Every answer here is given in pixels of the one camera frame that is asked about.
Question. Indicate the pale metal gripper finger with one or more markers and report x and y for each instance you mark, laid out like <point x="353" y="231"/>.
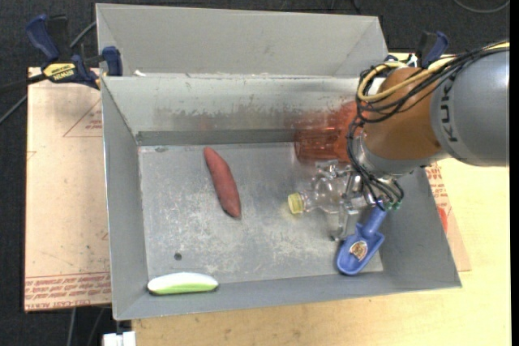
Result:
<point x="351" y="220"/>
<point x="335" y="225"/>

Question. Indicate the blue plastic scoop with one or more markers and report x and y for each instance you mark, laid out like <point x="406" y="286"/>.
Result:
<point x="359" y="251"/>

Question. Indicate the clear plastic bottle, yellow cap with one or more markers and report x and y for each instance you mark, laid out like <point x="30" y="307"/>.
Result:
<point x="314" y="198"/>

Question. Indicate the orange clear plastic cup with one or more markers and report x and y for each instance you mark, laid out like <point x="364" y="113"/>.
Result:
<point x="318" y="142"/>

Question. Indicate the grey metal bin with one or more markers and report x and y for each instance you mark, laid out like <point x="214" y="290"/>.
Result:
<point x="259" y="214"/>

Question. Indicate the red-brown sweet potato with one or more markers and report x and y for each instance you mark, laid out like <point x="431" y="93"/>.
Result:
<point x="224" y="182"/>

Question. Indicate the white and green toy banana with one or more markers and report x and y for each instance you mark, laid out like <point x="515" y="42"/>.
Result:
<point x="182" y="283"/>

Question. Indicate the brown cardboard board, red print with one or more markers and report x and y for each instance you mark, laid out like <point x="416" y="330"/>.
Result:
<point x="65" y="194"/>

